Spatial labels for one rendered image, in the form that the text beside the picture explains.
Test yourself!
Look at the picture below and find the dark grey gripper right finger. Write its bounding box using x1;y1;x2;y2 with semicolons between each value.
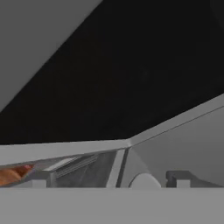
165;170;224;189

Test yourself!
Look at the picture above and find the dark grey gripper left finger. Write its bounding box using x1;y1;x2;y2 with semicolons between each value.
0;170;58;189

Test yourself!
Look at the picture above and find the white round object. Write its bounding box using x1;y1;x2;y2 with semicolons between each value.
129;172;162;189

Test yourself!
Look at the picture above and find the orange brown food item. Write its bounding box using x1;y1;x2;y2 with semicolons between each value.
0;164;34;186

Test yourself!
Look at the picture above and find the dark grey metallic appliance front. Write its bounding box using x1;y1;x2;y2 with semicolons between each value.
55;150;118;189

